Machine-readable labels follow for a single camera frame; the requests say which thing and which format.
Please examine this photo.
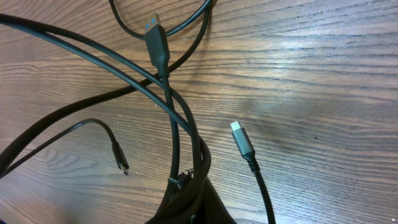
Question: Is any braided USB-C cable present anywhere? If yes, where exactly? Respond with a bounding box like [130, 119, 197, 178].
[229, 120, 277, 224]

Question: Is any black USB-A cable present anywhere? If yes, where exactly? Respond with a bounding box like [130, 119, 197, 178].
[0, 12, 212, 224]

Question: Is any thin black cable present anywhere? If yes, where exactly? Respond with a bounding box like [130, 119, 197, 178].
[0, 118, 130, 180]

